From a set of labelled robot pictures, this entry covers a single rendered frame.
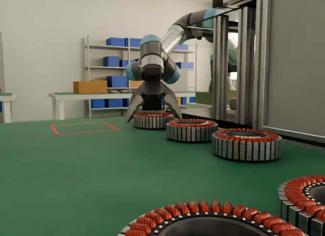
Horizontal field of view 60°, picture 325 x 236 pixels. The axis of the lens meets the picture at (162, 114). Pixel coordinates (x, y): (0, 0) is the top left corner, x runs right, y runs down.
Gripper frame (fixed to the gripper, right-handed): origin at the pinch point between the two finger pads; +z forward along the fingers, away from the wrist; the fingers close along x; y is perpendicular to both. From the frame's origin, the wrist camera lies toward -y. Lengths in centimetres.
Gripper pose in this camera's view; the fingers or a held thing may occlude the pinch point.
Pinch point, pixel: (154, 120)
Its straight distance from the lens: 77.7
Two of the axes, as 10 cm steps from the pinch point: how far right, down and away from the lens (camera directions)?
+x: -10.0, 0.3, -0.5
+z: 0.6, 8.2, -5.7
